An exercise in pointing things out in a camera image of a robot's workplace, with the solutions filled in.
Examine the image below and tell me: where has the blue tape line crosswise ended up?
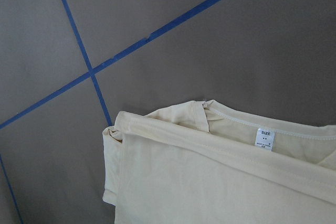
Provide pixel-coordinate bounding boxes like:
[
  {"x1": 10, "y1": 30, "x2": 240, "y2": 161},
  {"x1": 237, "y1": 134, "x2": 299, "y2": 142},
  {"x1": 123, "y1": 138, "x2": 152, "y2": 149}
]
[{"x1": 1, "y1": 0, "x2": 222, "y2": 129}]

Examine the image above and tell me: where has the blue tape line side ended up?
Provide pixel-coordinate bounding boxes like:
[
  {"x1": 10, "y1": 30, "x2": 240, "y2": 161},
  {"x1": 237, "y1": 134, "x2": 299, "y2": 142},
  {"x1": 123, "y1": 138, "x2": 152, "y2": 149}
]
[{"x1": 1, "y1": 156, "x2": 24, "y2": 224}]

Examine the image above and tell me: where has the yellow long-sleeve printed shirt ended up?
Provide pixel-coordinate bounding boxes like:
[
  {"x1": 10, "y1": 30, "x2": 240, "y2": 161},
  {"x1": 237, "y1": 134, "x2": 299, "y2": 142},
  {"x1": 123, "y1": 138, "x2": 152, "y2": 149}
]
[{"x1": 102, "y1": 100, "x2": 335, "y2": 223}]

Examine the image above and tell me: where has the blue tape line lengthwise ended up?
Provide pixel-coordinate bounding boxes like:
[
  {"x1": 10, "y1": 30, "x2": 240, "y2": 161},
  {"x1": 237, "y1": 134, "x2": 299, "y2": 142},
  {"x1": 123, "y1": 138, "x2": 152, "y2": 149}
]
[{"x1": 61, "y1": 0, "x2": 112, "y2": 126}]

